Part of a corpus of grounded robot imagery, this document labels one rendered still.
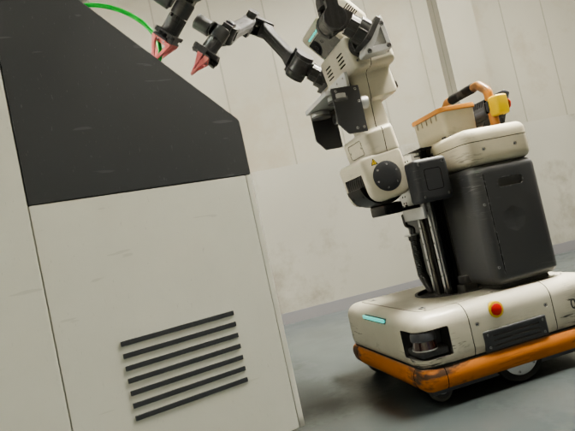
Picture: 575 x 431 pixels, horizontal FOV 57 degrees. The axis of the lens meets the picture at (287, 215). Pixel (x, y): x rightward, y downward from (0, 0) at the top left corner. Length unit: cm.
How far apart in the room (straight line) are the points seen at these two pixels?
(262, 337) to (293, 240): 236
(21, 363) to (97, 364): 16
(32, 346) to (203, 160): 62
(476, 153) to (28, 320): 137
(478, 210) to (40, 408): 135
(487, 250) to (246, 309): 81
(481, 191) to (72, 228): 122
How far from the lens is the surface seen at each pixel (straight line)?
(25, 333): 136
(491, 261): 184
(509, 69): 490
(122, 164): 142
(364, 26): 181
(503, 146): 190
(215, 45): 198
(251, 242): 150
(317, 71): 218
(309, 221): 386
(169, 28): 175
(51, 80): 145
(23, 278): 135
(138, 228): 140
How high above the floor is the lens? 59
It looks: 2 degrees up
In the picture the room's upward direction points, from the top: 12 degrees counter-clockwise
